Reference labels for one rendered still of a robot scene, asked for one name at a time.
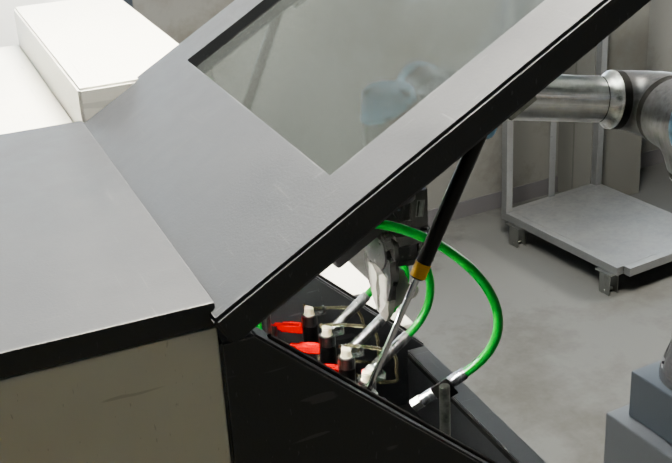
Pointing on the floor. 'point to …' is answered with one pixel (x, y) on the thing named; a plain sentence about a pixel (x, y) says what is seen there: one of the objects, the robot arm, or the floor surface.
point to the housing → (93, 304)
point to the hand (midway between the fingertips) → (381, 313)
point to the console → (89, 49)
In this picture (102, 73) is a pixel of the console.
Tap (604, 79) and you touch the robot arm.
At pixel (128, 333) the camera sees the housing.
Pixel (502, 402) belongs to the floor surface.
